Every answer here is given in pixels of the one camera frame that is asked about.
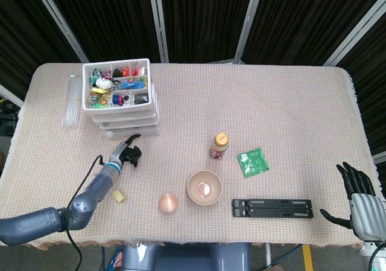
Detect clear plastic tube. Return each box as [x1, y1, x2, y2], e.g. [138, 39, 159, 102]
[62, 74, 84, 129]

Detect Costa coffee bottle yellow cap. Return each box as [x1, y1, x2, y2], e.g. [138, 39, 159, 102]
[209, 132, 230, 162]

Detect yellow eraser block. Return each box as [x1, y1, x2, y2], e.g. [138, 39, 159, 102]
[112, 189, 126, 205]

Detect white drawer organizer with trinkets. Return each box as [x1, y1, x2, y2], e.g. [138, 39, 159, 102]
[81, 57, 161, 139]

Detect clear drawer with white ball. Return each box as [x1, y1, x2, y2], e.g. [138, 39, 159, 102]
[101, 125, 161, 139]

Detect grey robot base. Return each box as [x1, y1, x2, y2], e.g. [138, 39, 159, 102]
[120, 242, 253, 271]

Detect black fabric divider panel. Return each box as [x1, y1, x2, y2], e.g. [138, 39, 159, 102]
[238, 0, 386, 66]
[327, 0, 386, 163]
[39, 0, 165, 63]
[0, 0, 88, 103]
[153, 0, 260, 63]

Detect black folding stand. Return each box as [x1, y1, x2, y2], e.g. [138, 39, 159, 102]
[232, 198, 314, 218]

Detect beige bowl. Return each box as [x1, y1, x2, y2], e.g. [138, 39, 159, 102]
[186, 170, 223, 206]

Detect clear plastic drawer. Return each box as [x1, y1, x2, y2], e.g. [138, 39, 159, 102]
[89, 109, 159, 120]

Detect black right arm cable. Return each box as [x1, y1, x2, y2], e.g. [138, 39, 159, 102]
[369, 245, 386, 271]

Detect blue toy packet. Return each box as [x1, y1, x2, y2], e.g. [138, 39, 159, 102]
[119, 80, 145, 90]

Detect blue red printed packet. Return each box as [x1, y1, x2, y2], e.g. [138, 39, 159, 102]
[110, 248, 124, 270]

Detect colourful cartoon packets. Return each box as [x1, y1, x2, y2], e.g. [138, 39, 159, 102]
[87, 91, 111, 109]

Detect green printed packet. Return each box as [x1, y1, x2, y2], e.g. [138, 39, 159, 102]
[89, 68, 103, 84]

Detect peach coloured ball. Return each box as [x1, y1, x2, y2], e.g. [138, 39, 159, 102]
[158, 193, 179, 214]

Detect green tea packet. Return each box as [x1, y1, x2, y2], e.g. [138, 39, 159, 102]
[236, 147, 270, 179]

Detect beige woven tablecloth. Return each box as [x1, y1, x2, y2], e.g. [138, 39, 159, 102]
[0, 62, 386, 249]

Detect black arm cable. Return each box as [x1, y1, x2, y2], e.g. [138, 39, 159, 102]
[65, 155, 105, 271]
[369, 245, 386, 271]

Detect pink red clips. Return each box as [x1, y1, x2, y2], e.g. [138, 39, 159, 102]
[131, 60, 147, 76]

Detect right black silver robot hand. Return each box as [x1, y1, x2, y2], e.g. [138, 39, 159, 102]
[319, 161, 386, 241]

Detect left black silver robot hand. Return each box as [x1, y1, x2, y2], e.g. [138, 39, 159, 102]
[112, 133, 142, 168]

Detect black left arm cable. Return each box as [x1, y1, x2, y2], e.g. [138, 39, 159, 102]
[65, 155, 105, 271]

